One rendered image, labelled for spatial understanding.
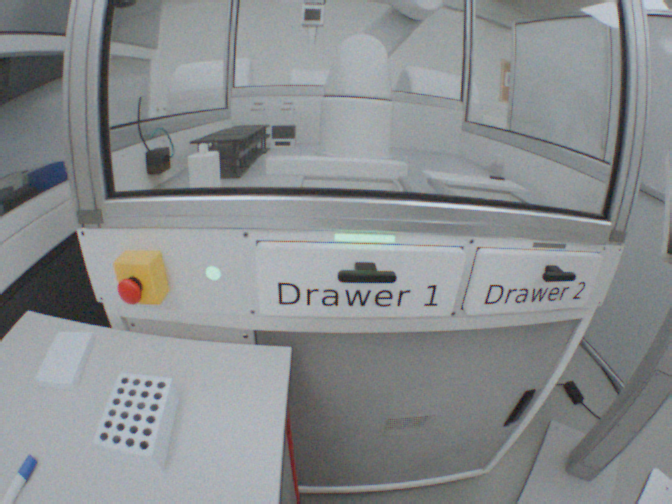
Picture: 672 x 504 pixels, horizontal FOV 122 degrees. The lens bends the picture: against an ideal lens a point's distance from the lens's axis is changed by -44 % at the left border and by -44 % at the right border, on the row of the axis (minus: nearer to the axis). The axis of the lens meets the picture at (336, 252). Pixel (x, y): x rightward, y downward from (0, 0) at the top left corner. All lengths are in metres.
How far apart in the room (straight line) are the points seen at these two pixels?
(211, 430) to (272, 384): 0.11
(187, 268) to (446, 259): 0.37
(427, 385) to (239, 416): 0.39
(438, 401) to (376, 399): 0.14
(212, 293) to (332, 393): 0.31
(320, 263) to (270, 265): 0.07
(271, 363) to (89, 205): 0.38
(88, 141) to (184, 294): 0.29
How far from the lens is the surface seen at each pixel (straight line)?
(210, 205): 0.44
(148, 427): 0.41
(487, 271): 0.50
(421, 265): 0.46
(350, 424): 0.75
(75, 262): 1.12
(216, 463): 0.40
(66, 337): 0.64
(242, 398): 0.45
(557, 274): 0.54
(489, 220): 0.48
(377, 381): 0.64
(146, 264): 0.47
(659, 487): 0.60
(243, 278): 0.48
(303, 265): 0.44
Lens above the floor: 1.11
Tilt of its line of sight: 26 degrees down
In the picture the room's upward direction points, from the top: 3 degrees clockwise
